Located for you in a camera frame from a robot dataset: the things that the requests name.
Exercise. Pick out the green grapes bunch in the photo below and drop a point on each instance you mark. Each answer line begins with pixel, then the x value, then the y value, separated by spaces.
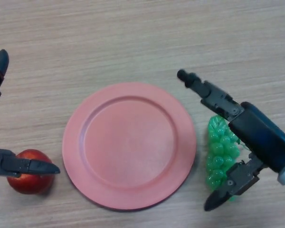
pixel 218 147

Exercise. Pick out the pink round plate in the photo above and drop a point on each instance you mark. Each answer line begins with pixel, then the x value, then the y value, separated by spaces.
pixel 129 147

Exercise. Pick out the red apple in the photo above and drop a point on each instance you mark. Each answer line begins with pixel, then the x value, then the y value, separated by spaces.
pixel 28 186

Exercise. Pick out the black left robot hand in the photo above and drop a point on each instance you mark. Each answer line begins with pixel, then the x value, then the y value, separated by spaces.
pixel 4 164

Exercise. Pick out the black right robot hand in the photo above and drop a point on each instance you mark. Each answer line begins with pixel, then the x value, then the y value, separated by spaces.
pixel 261 137

